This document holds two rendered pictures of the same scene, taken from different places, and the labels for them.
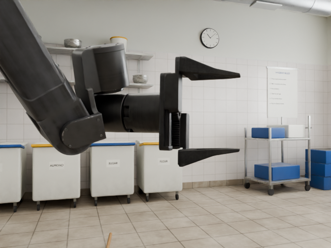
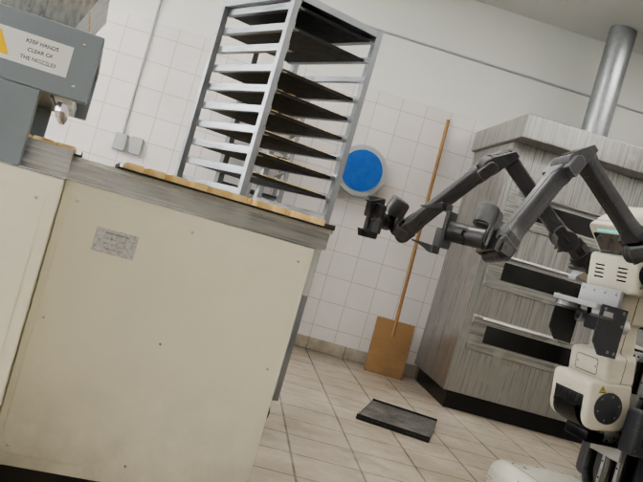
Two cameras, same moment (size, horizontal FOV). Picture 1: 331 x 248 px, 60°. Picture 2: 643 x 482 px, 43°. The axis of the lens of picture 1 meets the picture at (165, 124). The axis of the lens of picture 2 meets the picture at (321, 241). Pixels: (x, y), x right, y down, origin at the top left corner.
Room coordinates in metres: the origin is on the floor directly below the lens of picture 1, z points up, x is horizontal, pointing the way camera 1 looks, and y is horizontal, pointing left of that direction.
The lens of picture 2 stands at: (2.66, 0.13, 0.87)
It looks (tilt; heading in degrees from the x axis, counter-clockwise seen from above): 0 degrees down; 192
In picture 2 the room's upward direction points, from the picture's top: 16 degrees clockwise
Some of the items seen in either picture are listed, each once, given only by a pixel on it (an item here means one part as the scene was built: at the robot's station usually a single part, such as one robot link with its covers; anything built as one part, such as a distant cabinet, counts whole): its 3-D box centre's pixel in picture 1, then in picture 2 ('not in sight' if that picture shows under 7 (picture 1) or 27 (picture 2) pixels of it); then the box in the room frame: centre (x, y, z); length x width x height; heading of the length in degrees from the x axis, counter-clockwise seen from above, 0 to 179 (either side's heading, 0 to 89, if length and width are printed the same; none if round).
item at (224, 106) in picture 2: not in sight; (235, 107); (-0.81, -1.13, 1.32); 0.64 x 0.03 x 0.03; 48
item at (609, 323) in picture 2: not in sight; (589, 317); (-0.20, 0.49, 0.87); 0.28 x 0.16 x 0.22; 28
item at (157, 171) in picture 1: (158, 168); not in sight; (3.96, 0.10, 0.39); 0.64 x 0.54 x 0.77; 15
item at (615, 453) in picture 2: not in sight; (606, 421); (-0.21, 0.63, 0.55); 0.28 x 0.27 x 0.25; 28
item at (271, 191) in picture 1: (277, 152); not in sight; (4.40, -1.71, 0.57); 0.84 x 0.55 x 1.13; 114
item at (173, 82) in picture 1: (204, 86); (434, 213); (0.39, -0.05, 1.02); 0.09 x 0.07 x 0.07; 73
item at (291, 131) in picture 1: (285, 131); not in sight; (4.47, -1.87, 0.90); 0.44 x 0.36 x 0.20; 26
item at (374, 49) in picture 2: not in sight; (325, 216); (-0.92, -0.62, 0.97); 0.03 x 0.03 x 1.70; 48
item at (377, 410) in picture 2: not in sight; (398, 419); (-1.98, -0.12, 0.02); 0.60 x 0.40 x 0.03; 0
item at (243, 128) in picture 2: not in sight; (230, 126); (-0.81, -1.13, 1.23); 0.64 x 0.03 x 0.03; 48
